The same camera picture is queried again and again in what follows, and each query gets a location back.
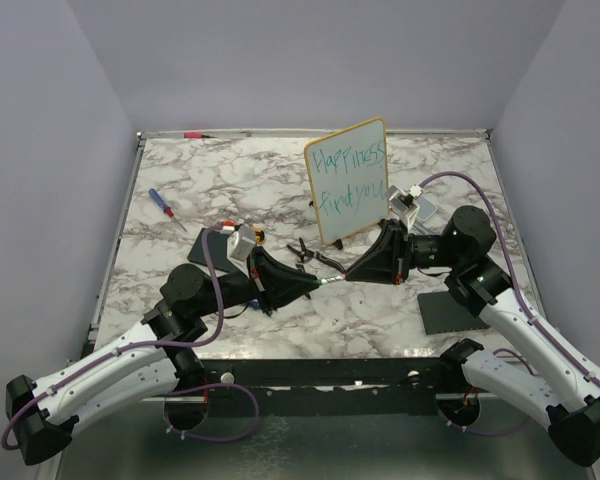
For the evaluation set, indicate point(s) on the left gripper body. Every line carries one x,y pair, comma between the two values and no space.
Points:
267,288

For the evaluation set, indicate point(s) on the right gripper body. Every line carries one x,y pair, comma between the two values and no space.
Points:
397,257

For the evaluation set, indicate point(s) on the yellow framed whiteboard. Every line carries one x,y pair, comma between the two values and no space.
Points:
348,175

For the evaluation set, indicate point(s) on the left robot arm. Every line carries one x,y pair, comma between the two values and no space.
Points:
155,356

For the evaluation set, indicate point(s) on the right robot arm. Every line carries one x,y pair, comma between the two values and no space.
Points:
564,395

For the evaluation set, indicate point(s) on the grey whiteboard eraser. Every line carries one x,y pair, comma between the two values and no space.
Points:
426,209

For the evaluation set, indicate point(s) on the yellow utility knife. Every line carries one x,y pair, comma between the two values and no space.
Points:
259,235

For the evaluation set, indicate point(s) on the left black pad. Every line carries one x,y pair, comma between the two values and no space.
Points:
217,248

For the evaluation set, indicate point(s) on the black pad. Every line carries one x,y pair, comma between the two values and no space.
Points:
217,248
441,314

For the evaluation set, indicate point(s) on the right black pad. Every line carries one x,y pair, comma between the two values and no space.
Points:
441,314

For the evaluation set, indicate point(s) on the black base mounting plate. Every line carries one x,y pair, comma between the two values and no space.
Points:
325,387

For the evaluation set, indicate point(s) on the blue red screwdriver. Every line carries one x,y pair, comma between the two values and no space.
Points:
164,206

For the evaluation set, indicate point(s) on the black grey wire stripper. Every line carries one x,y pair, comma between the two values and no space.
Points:
305,255

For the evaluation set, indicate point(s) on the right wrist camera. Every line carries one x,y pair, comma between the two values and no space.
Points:
403,203

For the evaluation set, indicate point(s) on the red marker on rail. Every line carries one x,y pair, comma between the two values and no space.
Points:
197,135

